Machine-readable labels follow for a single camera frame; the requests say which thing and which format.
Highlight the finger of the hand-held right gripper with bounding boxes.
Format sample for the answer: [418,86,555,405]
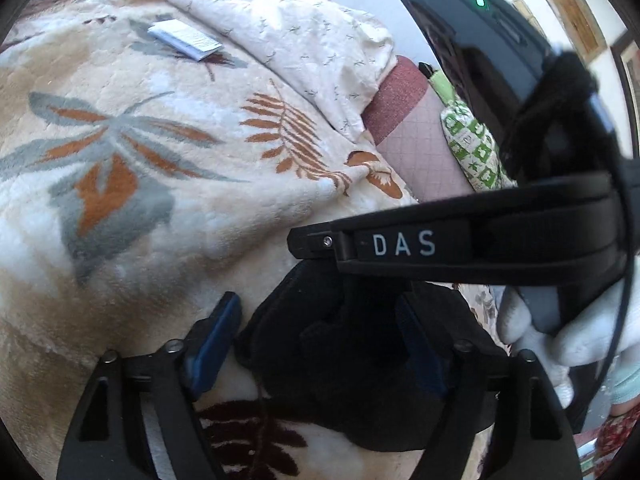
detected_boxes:
[288,224,352,266]

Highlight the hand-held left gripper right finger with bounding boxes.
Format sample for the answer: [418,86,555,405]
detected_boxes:
[395,292,583,480]

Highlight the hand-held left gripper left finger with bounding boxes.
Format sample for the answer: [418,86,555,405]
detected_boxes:
[56,291,243,480]

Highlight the black pants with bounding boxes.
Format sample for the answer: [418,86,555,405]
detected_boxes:
[234,259,503,453]

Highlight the person's right hand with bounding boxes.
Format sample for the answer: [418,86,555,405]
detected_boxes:
[500,265,640,411]

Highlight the green checked quilt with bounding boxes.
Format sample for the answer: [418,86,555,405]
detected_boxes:
[431,69,517,194]

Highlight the leaf print fleece blanket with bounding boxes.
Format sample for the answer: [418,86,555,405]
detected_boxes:
[0,0,501,480]

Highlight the pink padded headboard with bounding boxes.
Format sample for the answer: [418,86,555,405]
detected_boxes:
[361,56,477,207]

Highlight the white printed pillow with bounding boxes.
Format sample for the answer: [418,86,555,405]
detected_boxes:
[165,0,397,143]

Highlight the small white booklet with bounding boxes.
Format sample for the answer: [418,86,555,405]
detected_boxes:
[147,19,224,62]

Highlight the large framed wall picture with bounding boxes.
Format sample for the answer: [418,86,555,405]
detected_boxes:
[543,0,607,62]

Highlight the small framed wall picture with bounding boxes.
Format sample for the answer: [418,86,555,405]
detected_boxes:
[511,0,547,37]

